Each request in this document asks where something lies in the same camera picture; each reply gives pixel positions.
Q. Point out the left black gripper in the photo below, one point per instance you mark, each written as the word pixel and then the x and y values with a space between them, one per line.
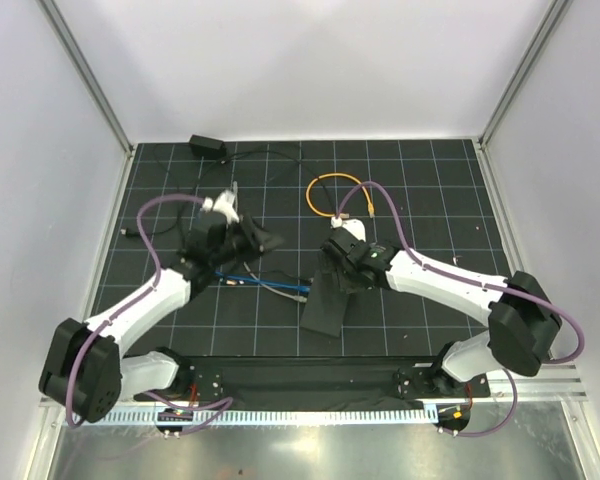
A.
pixel 256 239

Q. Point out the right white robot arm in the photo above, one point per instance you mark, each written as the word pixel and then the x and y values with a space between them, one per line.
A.
pixel 520 326

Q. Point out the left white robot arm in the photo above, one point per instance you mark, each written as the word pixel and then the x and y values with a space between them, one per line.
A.
pixel 87 368

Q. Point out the black grid mat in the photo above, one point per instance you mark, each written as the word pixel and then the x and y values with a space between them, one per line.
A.
pixel 430 192

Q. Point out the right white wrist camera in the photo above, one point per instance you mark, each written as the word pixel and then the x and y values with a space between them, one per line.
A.
pixel 354 226

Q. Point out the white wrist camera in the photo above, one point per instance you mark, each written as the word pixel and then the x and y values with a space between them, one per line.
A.
pixel 354 226
pixel 224 204

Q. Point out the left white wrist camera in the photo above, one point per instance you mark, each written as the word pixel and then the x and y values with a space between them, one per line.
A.
pixel 224 204

